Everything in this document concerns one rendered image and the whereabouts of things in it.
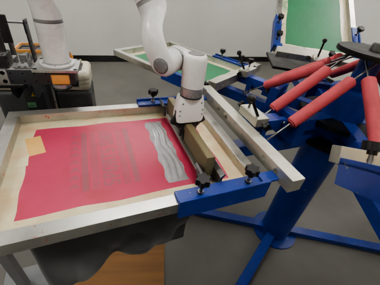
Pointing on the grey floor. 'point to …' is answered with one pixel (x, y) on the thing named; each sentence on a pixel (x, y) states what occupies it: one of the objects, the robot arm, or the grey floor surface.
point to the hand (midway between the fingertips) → (186, 132)
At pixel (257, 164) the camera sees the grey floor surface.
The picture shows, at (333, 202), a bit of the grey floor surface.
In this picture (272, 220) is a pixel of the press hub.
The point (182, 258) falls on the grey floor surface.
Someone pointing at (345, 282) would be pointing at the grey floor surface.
